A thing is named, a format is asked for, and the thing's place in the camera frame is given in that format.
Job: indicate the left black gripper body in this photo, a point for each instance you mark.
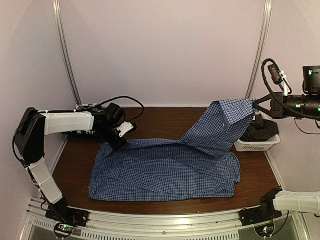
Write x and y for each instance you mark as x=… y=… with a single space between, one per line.
x=114 y=144

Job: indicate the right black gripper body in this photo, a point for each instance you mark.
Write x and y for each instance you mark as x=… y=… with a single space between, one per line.
x=278 y=105

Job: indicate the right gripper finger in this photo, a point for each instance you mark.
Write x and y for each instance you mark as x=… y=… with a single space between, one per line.
x=264 y=99
x=267 y=111

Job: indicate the white plastic laundry basket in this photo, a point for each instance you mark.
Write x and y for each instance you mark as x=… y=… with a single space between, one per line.
x=260 y=146

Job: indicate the blue checked long sleeve shirt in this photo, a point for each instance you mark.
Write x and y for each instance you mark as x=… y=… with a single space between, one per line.
x=197 y=166

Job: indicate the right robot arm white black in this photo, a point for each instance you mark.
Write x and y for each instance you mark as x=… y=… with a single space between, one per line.
x=282 y=105

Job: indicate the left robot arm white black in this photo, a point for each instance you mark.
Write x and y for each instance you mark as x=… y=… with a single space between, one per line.
x=105 y=123

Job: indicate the black garment in basket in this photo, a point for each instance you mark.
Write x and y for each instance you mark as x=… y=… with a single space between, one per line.
x=260 y=129

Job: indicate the left circuit board with leds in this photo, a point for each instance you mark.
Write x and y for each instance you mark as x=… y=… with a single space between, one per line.
x=63 y=230

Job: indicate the circuit board with leds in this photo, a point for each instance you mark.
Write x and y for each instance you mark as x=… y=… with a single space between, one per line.
x=63 y=230
x=265 y=230

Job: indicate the right circuit board with leds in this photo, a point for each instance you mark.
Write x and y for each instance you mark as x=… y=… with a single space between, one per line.
x=265 y=230

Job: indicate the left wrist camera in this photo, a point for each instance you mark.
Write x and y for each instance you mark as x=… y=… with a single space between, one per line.
x=125 y=128

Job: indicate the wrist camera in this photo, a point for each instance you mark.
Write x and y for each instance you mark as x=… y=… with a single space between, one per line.
x=275 y=74
x=125 y=128

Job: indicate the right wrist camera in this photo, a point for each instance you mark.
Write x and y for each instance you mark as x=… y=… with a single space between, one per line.
x=275 y=74

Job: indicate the right aluminium frame post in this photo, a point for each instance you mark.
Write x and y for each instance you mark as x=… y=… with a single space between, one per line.
x=263 y=36

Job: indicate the aluminium frame post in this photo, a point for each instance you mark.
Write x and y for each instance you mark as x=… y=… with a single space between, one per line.
x=64 y=50
x=263 y=36

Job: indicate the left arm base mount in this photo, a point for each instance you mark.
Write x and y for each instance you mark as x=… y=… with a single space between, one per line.
x=67 y=215

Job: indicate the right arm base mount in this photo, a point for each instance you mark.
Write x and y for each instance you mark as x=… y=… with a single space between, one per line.
x=253 y=216

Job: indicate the front aluminium rail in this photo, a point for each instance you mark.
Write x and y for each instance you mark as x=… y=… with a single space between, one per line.
x=224 y=225

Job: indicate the left aluminium frame post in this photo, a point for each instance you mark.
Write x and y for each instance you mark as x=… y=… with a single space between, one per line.
x=64 y=50

